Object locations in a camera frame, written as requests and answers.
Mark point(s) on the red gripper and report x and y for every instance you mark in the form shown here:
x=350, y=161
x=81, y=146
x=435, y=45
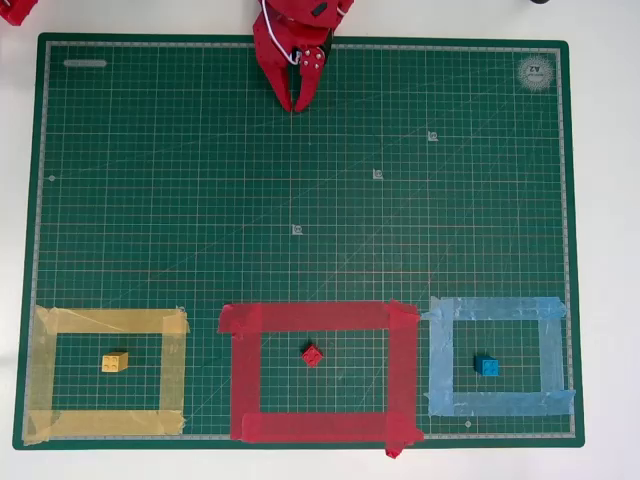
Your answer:
x=270, y=52

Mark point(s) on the red toy brick cube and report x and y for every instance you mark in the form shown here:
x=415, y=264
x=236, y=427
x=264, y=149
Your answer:
x=312, y=355

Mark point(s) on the red tape square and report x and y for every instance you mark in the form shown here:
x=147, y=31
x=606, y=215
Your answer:
x=320, y=316

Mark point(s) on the yellow tape square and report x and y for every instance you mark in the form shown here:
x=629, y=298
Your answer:
x=110, y=321

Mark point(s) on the blue tape square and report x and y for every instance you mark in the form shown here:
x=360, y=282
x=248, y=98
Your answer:
x=500, y=307

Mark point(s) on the yellow toy brick cube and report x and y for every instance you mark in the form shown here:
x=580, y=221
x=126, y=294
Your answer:
x=114, y=362

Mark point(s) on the blue toy brick cube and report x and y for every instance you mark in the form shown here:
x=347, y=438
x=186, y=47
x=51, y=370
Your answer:
x=487, y=366

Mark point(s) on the green cutting mat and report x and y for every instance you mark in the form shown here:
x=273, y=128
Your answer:
x=300, y=200

